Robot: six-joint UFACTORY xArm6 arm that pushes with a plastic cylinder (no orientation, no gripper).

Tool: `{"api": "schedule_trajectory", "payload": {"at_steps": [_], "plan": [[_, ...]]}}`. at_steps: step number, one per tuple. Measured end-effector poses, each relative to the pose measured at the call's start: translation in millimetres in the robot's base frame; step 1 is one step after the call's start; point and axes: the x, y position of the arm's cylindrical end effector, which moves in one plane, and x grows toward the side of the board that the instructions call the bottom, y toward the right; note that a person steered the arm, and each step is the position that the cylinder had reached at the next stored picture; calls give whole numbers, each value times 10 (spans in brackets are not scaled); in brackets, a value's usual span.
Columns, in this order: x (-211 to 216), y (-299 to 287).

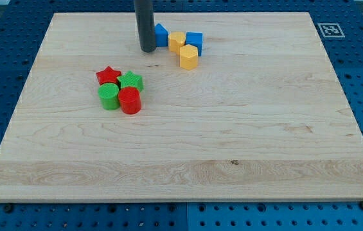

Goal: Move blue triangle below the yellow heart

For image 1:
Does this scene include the red star block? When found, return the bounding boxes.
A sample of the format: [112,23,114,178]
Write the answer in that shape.
[96,66,122,85]

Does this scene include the blue cube block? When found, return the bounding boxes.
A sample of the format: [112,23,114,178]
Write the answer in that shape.
[185,31,203,56]

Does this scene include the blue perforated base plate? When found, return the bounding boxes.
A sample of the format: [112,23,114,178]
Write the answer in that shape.
[0,1,363,230]

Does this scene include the green cylinder block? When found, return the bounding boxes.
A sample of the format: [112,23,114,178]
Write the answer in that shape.
[98,83,120,110]

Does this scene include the light wooden board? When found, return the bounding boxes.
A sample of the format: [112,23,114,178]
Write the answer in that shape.
[0,12,363,203]

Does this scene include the blue triangle block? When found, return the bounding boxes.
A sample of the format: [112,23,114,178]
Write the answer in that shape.
[155,23,169,47]

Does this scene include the yellow hexagon block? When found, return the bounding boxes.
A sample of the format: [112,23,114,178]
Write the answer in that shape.
[179,44,199,70]

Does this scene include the red cylinder block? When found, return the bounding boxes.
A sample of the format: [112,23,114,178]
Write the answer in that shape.
[118,87,141,114]

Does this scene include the yellow heart block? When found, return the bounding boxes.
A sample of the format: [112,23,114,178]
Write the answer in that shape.
[168,31,186,55]

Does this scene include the green star block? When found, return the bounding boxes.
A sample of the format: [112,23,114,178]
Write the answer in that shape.
[118,71,144,92]

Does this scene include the white fiducial marker tag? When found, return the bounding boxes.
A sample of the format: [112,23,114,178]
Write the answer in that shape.
[317,22,345,39]

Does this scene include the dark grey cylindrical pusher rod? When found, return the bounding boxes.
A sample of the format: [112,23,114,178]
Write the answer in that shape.
[134,0,156,53]

